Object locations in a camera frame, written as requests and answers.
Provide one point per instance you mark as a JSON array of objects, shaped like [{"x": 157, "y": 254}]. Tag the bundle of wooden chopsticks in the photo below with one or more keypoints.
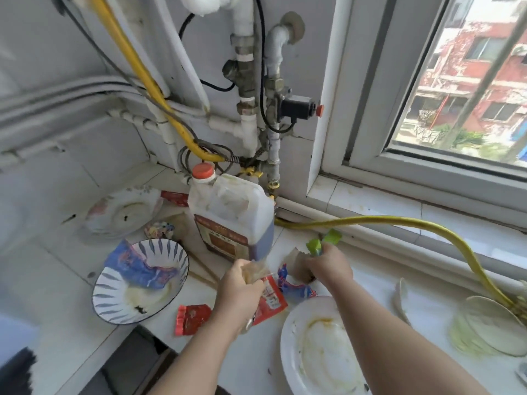
[{"x": 201, "y": 279}]

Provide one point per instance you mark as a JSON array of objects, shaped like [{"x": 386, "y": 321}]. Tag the person's right forearm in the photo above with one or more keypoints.
[{"x": 391, "y": 345}]

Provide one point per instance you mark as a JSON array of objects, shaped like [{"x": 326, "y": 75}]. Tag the grey window security bars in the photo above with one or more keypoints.
[{"x": 483, "y": 82}]

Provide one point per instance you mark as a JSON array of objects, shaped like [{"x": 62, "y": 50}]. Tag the plastic jug orange cap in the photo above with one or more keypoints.
[{"x": 230, "y": 209}]

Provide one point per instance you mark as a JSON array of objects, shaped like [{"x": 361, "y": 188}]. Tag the person's left forearm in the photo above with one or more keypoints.
[{"x": 197, "y": 362}]

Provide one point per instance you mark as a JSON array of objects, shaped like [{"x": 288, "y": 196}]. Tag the red brick apartment building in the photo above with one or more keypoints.
[{"x": 465, "y": 41}]

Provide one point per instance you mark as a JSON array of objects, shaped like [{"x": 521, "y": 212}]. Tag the white pipe brass valve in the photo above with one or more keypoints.
[{"x": 245, "y": 78}]

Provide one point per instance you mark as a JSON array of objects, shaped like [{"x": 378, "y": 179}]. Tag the wooden chopstick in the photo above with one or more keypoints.
[{"x": 201, "y": 265}]

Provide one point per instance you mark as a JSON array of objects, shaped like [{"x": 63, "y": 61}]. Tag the green tinted glass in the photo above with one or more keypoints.
[{"x": 490, "y": 329}]

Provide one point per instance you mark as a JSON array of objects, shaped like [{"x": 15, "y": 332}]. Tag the blue striped bowl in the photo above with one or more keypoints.
[{"x": 136, "y": 304}]

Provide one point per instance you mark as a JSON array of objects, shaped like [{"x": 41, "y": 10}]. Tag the person's right hand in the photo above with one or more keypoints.
[{"x": 333, "y": 271}]

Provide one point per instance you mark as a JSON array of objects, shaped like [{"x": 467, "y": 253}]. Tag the long white horizontal pipe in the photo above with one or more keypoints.
[{"x": 395, "y": 257}]

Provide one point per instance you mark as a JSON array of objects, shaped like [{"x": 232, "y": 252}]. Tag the black solenoid valve red button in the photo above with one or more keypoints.
[{"x": 298, "y": 107}]

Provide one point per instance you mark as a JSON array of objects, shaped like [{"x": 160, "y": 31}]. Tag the person's left hand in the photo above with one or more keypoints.
[{"x": 239, "y": 300}]

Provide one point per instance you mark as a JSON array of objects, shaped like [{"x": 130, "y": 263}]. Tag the group of white wall pipes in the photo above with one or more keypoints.
[{"x": 61, "y": 90}]

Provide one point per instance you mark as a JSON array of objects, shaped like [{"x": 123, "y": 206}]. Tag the small floral plate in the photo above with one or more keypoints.
[{"x": 123, "y": 211}]

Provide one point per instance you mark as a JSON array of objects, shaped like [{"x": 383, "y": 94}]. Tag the white window frame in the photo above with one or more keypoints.
[{"x": 358, "y": 98}]

